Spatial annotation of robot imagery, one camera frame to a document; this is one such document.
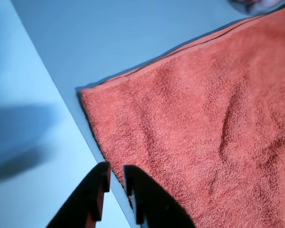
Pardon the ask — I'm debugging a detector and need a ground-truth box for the orange terry towel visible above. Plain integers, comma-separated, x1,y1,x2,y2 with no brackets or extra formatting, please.
80,7,285,228

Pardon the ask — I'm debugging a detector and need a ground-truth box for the grey table mat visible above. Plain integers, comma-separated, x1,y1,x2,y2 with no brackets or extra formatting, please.
10,0,285,214

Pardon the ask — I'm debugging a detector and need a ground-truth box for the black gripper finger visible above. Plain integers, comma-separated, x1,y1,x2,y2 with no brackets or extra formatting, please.
122,165,194,228
47,162,111,228

